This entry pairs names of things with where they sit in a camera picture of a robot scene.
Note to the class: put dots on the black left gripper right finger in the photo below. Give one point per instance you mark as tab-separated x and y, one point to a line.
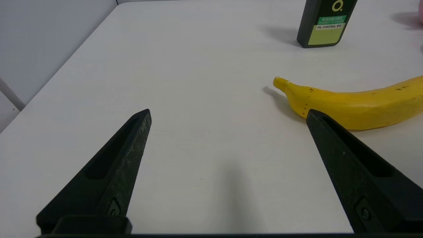
363	178

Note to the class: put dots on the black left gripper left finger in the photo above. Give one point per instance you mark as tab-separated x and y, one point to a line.
105	185

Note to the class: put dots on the yellow banana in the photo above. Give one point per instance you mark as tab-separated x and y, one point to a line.
357	105

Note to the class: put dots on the black pump bottle green label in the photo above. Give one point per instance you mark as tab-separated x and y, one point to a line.
325	21

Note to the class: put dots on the pink plush peach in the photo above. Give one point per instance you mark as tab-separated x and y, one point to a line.
421	11

